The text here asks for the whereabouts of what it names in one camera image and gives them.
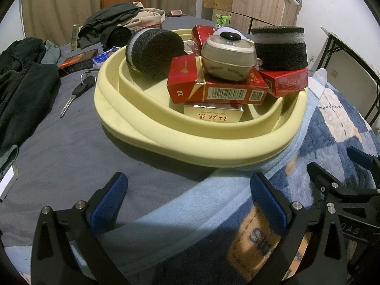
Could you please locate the blue and white tissue packet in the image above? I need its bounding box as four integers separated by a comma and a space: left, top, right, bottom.
92, 50, 120, 66

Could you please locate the pale yellow plastic basin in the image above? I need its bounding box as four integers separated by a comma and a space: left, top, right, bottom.
94, 28, 309, 168

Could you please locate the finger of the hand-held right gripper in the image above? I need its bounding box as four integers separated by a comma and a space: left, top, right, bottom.
307, 162, 380, 203
347, 146, 380, 173

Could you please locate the slim gold box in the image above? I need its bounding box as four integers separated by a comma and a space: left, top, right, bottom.
71, 24, 81, 51

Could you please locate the black car key with ring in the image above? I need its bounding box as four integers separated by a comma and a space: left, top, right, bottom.
59, 71, 97, 118

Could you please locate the grey green garment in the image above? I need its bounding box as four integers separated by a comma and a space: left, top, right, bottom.
40, 40, 62, 65

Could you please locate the black round sponge grey band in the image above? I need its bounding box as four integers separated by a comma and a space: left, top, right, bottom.
251, 26, 306, 72

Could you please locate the red cigarette box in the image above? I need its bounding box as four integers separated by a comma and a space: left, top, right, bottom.
167, 56, 269, 105
260, 68, 309, 98
191, 25, 221, 56

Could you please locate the beige curtain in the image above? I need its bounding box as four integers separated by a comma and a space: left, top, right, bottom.
21, 0, 206, 46

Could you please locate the white paper scrap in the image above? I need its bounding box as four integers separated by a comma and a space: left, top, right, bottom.
0, 163, 20, 203

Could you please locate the dark green garment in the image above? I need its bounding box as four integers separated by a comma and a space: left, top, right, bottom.
78, 1, 146, 48

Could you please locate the pale purple plush toy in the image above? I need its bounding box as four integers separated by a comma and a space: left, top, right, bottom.
214, 27, 253, 41

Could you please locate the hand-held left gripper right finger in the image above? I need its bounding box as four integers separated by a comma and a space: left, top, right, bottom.
250, 173, 347, 285

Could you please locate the beige round case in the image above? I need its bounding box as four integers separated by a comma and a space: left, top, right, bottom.
201, 31, 257, 82

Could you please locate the black folding table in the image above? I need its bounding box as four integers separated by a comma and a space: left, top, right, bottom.
320, 26, 380, 125

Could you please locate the cream cigarette box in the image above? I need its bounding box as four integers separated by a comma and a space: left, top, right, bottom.
184, 102, 244, 124

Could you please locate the light wooden wardrobe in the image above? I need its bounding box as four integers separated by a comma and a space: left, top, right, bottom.
203, 0, 301, 34

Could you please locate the black garment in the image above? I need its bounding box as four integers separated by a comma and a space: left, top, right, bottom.
0, 37, 62, 152

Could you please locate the small green toy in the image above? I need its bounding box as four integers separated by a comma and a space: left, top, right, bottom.
213, 13, 232, 26

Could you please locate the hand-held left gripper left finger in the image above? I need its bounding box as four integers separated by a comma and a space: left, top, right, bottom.
30, 172, 131, 285

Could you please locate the black cylindrical object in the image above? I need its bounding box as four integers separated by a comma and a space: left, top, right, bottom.
100, 26, 133, 48

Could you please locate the blue checked plush blanket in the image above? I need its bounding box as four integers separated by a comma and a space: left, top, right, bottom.
74, 74, 380, 285

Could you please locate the dark box with orange print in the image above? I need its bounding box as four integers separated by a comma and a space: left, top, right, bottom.
58, 49, 99, 78

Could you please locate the black round sponge white end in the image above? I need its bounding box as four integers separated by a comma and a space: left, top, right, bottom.
125, 28, 185, 81

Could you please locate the beige garment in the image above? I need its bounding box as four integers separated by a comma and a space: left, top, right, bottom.
130, 1, 166, 29

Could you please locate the grey bed sheet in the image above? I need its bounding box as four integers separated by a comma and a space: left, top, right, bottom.
0, 15, 253, 247

